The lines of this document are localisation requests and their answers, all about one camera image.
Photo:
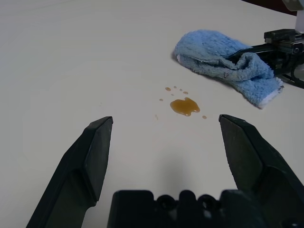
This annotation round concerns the brown spill with small droplets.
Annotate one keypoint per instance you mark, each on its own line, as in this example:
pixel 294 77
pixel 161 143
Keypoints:
pixel 184 107

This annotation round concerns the blue terry cloth rag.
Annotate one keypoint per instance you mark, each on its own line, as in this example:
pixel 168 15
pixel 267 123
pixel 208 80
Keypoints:
pixel 202 47

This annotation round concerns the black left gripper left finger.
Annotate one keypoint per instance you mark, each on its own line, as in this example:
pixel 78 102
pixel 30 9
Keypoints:
pixel 78 171

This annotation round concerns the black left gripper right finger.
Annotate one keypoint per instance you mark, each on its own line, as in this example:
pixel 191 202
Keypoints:
pixel 261 171

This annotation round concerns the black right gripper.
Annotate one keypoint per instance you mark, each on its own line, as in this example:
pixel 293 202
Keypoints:
pixel 285 54

